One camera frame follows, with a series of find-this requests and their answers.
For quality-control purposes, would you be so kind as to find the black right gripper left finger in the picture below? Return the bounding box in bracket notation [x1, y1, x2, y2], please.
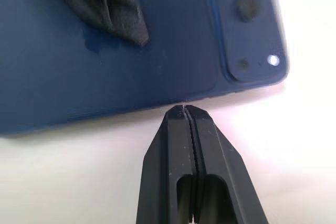
[135, 104, 197, 224]

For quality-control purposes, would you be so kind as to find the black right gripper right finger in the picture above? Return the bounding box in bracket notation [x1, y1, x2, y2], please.
[184, 104, 270, 224]

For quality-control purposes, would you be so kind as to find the dark blue smartphone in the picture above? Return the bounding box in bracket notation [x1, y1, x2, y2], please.
[0, 0, 291, 137]

